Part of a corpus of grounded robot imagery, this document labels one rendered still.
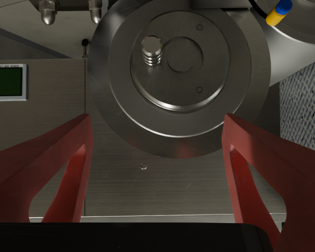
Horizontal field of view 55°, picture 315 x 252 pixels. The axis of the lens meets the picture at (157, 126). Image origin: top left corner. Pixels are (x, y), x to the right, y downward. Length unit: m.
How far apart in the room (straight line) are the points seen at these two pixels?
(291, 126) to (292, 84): 0.06
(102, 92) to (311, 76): 0.28
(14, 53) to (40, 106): 3.24
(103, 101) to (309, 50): 0.18
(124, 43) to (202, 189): 0.39
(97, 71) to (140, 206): 0.37
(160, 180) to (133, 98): 0.35
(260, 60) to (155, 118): 0.10
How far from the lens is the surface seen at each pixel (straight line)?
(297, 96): 0.47
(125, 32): 0.25
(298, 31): 0.28
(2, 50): 3.75
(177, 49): 0.23
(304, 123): 0.45
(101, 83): 0.25
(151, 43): 0.20
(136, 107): 0.24
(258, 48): 0.26
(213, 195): 0.59
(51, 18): 0.64
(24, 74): 0.63
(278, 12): 0.21
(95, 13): 0.62
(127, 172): 0.58
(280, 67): 0.34
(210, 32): 0.24
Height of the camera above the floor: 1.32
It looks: 4 degrees down
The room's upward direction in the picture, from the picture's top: 179 degrees clockwise
